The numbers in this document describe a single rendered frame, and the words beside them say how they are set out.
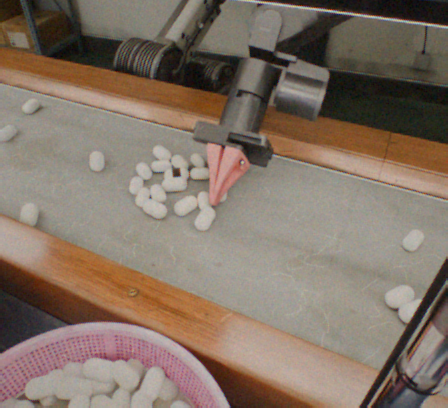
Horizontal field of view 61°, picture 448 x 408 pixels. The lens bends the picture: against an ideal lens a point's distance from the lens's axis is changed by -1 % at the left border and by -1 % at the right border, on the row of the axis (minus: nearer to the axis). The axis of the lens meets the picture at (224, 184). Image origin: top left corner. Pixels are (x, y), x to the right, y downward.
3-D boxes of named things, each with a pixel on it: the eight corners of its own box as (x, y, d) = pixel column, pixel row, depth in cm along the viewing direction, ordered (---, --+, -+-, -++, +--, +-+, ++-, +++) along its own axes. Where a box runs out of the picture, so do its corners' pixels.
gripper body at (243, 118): (262, 149, 48) (279, 96, 50) (190, 132, 52) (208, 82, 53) (270, 164, 55) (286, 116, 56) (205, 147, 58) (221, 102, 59)
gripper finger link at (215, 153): (239, 210, 47) (263, 139, 49) (188, 194, 50) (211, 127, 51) (251, 218, 54) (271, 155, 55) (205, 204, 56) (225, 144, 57)
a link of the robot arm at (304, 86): (261, 35, 60) (260, 6, 51) (334, 54, 58) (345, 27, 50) (238, 108, 59) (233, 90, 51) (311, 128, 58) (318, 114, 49)
